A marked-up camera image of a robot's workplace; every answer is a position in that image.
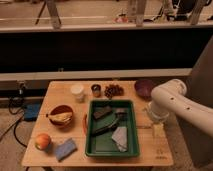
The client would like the grey folded cloth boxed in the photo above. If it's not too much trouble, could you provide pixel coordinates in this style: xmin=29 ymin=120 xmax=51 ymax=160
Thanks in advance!
xmin=112 ymin=126 xmax=127 ymax=152

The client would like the blue power box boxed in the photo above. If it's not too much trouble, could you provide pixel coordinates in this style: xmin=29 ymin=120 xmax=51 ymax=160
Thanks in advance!
xmin=24 ymin=103 xmax=41 ymax=121

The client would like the yellow banana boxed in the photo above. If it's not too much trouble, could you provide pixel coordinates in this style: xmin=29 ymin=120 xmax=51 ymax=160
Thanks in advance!
xmin=47 ymin=112 xmax=72 ymax=122

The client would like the small dark cup in tray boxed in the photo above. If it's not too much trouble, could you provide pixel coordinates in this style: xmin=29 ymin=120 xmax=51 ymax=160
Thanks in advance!
xmin=115 ymin=108 xmax=127 ymax=121

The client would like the red yellow apple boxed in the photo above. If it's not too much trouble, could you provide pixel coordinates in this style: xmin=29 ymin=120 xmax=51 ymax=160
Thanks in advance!
xmin=35 ymin=133 xmax=51 ymax=150

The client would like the blue sponge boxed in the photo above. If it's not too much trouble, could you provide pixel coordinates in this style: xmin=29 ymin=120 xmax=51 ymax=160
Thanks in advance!
xmin=54 ymin=138 xmax=77 ymax=161

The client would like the bunch of dark grapes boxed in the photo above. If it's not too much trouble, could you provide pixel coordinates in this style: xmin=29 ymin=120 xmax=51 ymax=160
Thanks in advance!
xmin=104 ymin=84 xmax=124 ymax=99

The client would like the black cable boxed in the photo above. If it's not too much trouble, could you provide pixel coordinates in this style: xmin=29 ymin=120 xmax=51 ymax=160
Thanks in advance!
xmin=0 ymin=94 xmax=28 ymax=148

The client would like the white plastic cup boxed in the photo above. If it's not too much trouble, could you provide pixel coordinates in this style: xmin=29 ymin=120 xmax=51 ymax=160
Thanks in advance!
xmin=70 ymin=84 xmax=84 ymax=103

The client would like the dark green spatula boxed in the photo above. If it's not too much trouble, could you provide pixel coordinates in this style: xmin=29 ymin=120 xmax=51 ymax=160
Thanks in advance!
xmin=91 ymin=115 xmax=119 ymax=137

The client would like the orange utensil beside tray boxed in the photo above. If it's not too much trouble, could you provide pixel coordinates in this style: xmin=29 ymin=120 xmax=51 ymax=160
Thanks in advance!
xmin=82 ymin=114 xmax=87 ymax=135

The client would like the red bowl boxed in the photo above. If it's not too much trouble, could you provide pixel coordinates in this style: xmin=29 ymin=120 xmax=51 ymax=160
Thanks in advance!
xmin=46 ymin=105 xmax=74 ymax=128

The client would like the green plastic tray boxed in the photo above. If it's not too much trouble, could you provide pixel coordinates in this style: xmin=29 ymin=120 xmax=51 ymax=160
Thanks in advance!
xmin=85 ymin=100 xmax=140 ymax=158

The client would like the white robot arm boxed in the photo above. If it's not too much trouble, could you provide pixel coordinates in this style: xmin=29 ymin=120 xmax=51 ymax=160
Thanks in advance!
xmin=146 ymin=79 xmax=213 ymax=137

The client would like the dark brown block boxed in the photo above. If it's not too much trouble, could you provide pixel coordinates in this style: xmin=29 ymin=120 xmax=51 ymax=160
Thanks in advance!
xmin=93 ymin=106 xmax=112 ymax=119

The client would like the purple bowl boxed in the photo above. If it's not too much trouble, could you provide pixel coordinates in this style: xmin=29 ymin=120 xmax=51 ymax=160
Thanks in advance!
xmin=134 ymin=79 xmax=155 ymax=99

